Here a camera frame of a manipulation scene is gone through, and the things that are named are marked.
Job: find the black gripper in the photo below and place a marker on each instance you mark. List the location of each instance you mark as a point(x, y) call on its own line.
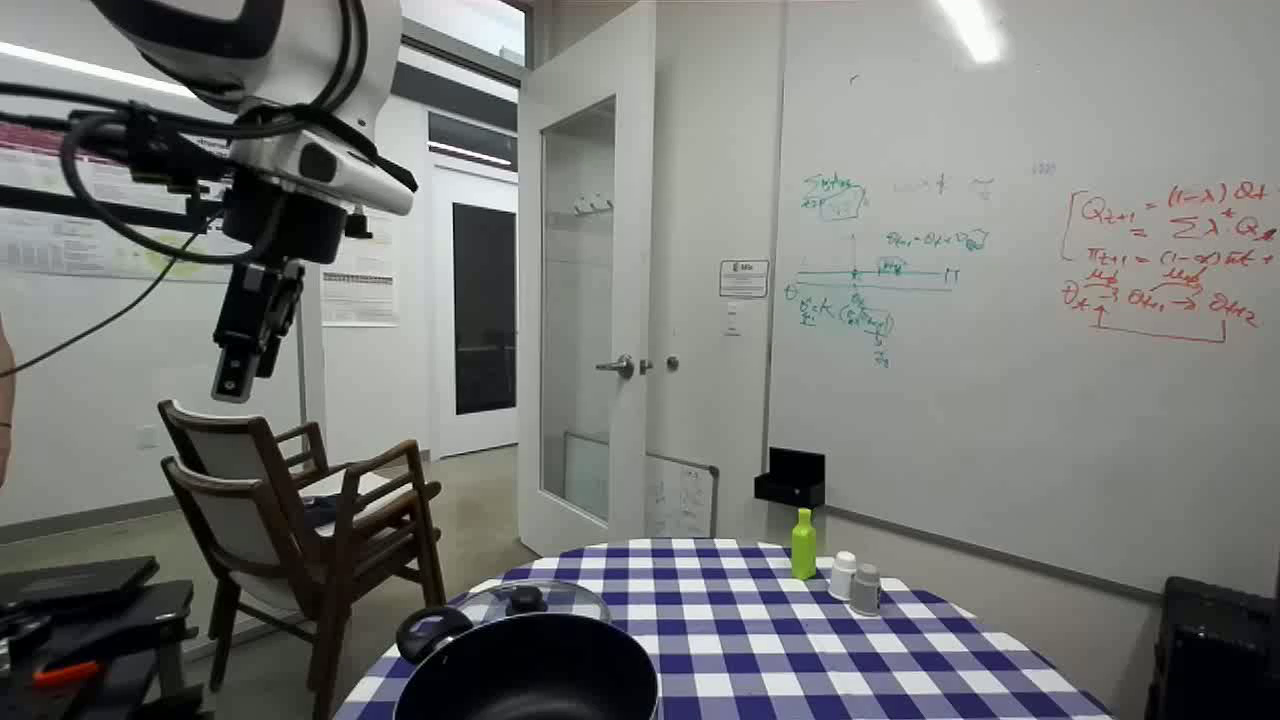
point(254, 321)

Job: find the glass pot lid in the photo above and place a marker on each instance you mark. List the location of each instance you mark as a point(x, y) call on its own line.
point(528, 598)

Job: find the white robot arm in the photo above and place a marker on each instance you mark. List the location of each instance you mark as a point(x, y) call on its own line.
point(289, 168)

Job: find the black cooking pot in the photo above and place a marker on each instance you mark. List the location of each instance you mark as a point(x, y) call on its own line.
point(520, 671)

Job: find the rear wooden chair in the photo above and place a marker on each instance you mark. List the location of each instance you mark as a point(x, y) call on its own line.
point(250, 448)

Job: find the wooden chair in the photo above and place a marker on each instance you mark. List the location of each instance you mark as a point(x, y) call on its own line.
point(250, 448)
point(300, 576)

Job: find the front wooden chair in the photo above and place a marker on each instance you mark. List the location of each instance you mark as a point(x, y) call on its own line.
point(300, 576)

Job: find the black equipment cart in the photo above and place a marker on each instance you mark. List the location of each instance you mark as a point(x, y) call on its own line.
point(99, 641)

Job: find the white door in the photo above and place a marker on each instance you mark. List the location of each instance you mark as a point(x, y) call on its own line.
point(581, 286)

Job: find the blue checkered tablecloth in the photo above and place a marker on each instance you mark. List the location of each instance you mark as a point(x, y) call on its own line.
point(737, 639)

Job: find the green plastic bottle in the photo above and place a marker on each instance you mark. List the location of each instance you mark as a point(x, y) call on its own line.
point(807, 544)

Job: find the white salt shaker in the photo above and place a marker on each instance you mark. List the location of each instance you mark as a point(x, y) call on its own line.
point(843, 572)

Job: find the grey pepper shaker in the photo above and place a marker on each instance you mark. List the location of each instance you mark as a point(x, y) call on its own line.
point(866, 590)

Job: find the black suitcase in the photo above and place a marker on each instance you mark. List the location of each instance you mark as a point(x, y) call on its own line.
point(1212, 652)

